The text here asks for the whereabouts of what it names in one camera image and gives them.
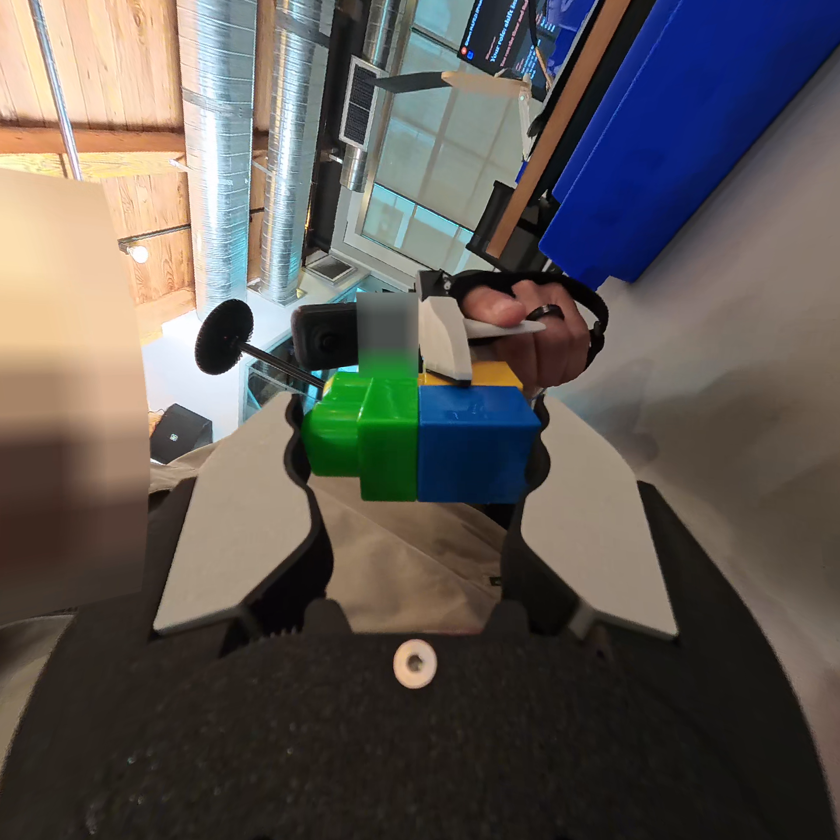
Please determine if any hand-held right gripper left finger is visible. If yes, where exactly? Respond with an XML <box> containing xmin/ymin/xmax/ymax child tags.
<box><xmin>154</xmin><ymin>394</ymin><xmax>332</xmax><ymax>637</ymax></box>

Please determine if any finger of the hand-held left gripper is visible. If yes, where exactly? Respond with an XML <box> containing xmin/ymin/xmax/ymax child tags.
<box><xmin>418</xmin><ymin>296</ymin><xmax>547</xmax><ymax>384</ymax></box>

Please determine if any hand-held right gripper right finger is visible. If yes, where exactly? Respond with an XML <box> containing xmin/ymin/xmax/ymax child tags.
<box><xmin>503</xmin><ymin>398</ymin><xmax>679</xmax><ymax>641</ymax></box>

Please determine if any yellow toy building block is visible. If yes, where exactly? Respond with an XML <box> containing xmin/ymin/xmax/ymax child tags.
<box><xmin>420</xmin><ymin>361</ymin><xmax>526</xmax><ymax>391</ymax></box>

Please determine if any blue toy building block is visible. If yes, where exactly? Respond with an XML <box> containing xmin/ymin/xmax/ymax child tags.
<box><xmin>415</xmin><ymin>385</ymin><xmax>542</xmax><ymax>504</ymax></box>

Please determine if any green toy building block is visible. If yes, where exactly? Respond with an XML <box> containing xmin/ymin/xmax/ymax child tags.
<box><xmin>302</xmin><ymin>372</ymin><xmax>421</xmax><ymax>502</ymax></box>

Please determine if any blue plastic bin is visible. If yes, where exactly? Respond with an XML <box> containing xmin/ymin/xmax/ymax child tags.
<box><xmin>541</xmin><ymin>0</ymin><xmax>840</xmax><ymax>290</ymax></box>

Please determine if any person's left hand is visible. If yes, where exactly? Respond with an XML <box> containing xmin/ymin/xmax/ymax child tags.
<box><xmin>462</xmin><ymin>279</ymin><xmax>598</xmax><ymax>391</ymax></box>

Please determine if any black disc on rod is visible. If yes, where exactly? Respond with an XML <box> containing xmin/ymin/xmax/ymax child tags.
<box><xmin>196</xmin><ymin>300</ymin><xmax>319</xmax><ymax>391</ymax></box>

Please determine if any black box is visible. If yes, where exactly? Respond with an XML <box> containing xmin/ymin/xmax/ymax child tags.
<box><xmin>149</xmin><ymin>405</ymin><xmax>214</xmax><ymax>463</ymax></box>

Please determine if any wooden side table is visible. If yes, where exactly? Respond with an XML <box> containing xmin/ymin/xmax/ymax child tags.
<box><xmin>486</xmin><ymin>0</ymin><xmax>634</xmax><ymax>257</ymax></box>

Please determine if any computer monitor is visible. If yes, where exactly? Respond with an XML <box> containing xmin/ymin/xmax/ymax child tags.
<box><xmin>460</xmin><ymin>0</ymin><xmax>585</xmax><ymax>99</ymax></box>

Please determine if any silver ventilation duct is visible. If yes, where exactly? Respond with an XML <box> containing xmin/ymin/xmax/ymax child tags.
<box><xmin>256</xmin><ymin>0</ymin><xmax>332</xmax><ymax>303</ymax></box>
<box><xmin>178</xmin><ymin>0</ymin><xmax>259</xmax><ymax>309</ymax></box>

